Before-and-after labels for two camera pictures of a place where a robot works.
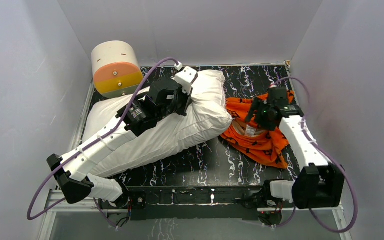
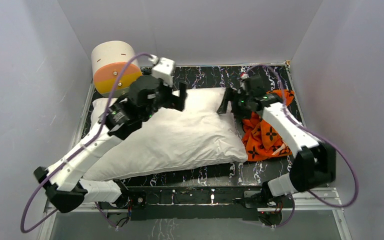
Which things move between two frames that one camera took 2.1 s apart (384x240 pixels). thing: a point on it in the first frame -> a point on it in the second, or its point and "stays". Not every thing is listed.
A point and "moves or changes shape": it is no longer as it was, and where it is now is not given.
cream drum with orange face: [117, 68] stays
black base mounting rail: [198, 203] stays
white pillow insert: [207, 116] moves or changes shape
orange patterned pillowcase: [268, 147] moves or changes shape
